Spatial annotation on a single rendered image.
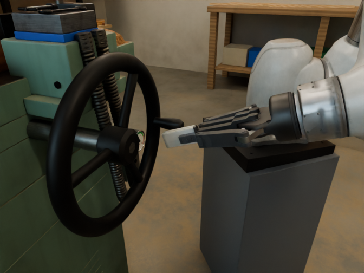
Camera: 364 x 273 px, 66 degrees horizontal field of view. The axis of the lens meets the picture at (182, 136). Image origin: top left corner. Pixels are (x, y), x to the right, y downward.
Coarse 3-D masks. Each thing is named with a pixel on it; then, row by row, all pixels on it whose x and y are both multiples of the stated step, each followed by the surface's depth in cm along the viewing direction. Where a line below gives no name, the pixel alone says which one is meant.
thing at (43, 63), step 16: (112, 32) 53; (16, 48) 46; (32, 48) 45; (48, 48) 43; (64, 48) 42; (112, 48) 53; (16, 64) 47; (32, 64) 46; (48, 64) 45; (64, 64) 44; (80, 64) 46; (32, 80) 48; (48, 80) 46; (64, 80) 45
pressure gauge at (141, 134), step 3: (135, 129) 77; (138, 129) 77; (138, 132) 76; (141, 132) 78; (138, 135) 77; (141, 135) 79; (144, 135) 80; (141, 138) 79; (144, 138) 80; (141, 141) 79; (144, 141) 80; (141, 144) 79; (141, 147) 80
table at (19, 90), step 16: (128, 48) 76; (0, 80) 46; (16, 80) 46; (0, 96) 44; (16, 96) 46; (32, 96) 48; (48, 96) 48; (0, 112) 44; (16, 112) 47; (32, 112) 48; (48, 112) 47
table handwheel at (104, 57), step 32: (96, 64) 36; (128, 64) 42; (64, 96) 33; (128, 96) 45; (32, 128) 49; (64, 128) 32; (128, 128) 45; (64, 160) 32; (96, 160) 40; (128, 160) 44; (64, 192) 33; (128, 192) 53; (64, 224) 36; (96, 224) 41
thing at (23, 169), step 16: (96, 128) 69; (16, 144) 48; (32, 144) 51; (0, 160) 46; (16, 160) 49; (32, 160) 52; (0, 176) 46; (16, 176) 49; (32, 176) 52; (0, 192) 47; (16, 192) 50
